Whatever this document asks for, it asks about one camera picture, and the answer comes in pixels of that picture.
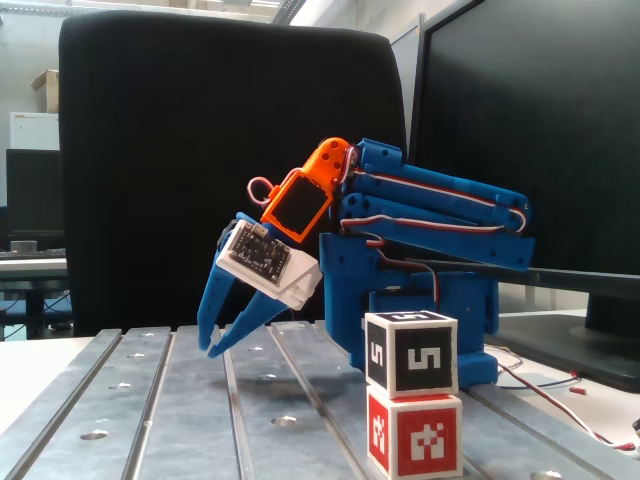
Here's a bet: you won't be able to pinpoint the orange and blue gripper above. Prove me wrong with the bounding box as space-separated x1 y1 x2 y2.
196 135 351 359

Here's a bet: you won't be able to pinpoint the black marker cube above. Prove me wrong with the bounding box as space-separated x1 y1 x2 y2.
364 309 460 400

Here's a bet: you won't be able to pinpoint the red marker cube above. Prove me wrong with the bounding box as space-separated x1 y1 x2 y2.
367 388 464 476

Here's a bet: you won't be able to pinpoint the aluminium slotted plate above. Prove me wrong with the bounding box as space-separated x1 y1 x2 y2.
0 321 640 480

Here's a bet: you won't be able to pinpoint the white background desk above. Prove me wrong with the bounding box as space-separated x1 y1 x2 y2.
0 257 71 331

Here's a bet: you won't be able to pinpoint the small black background monitor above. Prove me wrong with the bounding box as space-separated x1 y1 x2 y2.
5 148 65 236

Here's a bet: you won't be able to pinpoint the white cabinet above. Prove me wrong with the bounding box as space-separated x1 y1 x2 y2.
9 112 61 150

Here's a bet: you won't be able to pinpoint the cardboard box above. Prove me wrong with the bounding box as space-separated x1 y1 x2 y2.
29 68 61 114

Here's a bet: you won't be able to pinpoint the ceiling light fixture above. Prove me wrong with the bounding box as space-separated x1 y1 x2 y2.
272 0 307 25

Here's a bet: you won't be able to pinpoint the black Dell monitor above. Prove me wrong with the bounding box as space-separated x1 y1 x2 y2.
407 0 640 394

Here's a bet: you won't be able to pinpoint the looped pink gripper cable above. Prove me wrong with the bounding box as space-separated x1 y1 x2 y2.
247 176 275 205

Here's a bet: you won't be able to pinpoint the red white arm servo cable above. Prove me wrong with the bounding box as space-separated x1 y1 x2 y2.
337 143 531 316

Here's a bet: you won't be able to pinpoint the loose red white wires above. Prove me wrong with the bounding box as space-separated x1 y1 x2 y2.
487 344 640 451

